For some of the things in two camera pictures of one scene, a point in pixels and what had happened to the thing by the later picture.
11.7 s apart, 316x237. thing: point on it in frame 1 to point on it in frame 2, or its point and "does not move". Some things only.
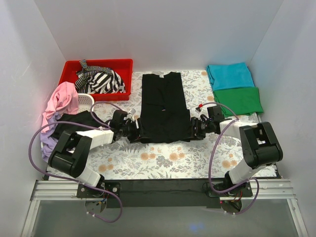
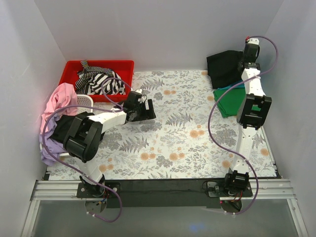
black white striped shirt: (98, 80) does not move
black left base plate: (100, 189) does not move
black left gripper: (136, 129) to (144, 110)
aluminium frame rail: (49, 190) does not move
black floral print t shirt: (164, 116) to (223, 68)
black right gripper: (195, 126) to (240, 65)
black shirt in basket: (83, 117) does not move
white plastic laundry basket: (85, 102) does not move
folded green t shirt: (241, 101) does not move
